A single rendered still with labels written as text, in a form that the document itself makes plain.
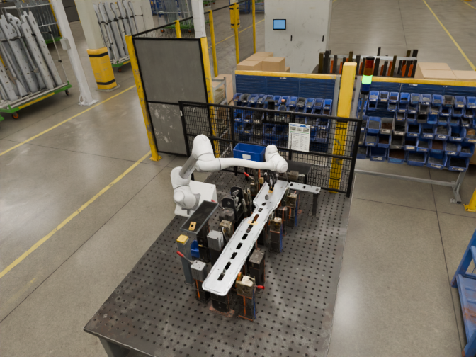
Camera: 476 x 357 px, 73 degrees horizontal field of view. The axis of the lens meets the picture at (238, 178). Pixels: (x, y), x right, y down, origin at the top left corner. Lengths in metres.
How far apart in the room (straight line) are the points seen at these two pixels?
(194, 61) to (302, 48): 4.91
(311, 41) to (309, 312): 7.53
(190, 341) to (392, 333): 1.81
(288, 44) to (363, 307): 7.17
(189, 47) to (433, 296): 3.99
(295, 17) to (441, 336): 7.53
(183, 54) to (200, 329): 3.52
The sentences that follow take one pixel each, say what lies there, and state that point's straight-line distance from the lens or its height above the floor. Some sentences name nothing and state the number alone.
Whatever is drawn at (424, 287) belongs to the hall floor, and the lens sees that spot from 3.82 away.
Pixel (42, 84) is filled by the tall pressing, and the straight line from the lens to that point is 10.23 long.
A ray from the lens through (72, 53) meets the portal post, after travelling 9.02.
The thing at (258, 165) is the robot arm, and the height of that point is 1.40.
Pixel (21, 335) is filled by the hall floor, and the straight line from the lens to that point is 3.88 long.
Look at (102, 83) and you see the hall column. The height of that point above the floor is 0.20.
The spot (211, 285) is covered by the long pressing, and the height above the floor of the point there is 1.00.
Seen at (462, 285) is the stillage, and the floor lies 0.19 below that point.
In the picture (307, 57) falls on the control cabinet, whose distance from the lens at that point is 9.20.
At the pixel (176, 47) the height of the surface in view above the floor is 1.86.
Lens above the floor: 2.74
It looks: 33 degrees down
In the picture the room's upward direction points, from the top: 4 degrees counter-clockwise
